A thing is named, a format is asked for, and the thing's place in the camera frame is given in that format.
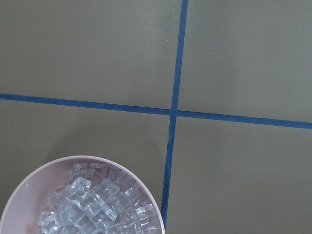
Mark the pink bowl of ice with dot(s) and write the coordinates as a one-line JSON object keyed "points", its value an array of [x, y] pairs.
{"points": [[22, 210]]}

